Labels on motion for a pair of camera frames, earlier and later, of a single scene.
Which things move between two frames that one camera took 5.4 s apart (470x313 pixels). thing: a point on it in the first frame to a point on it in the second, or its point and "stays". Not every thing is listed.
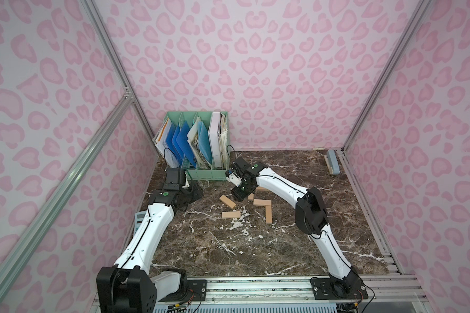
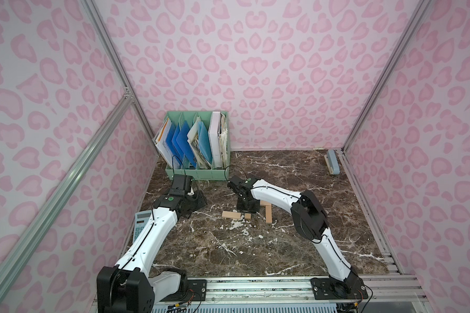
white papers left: [159, 139] stays
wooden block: [268, 214] stays
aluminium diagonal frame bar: [6, 264] stays
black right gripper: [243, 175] to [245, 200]
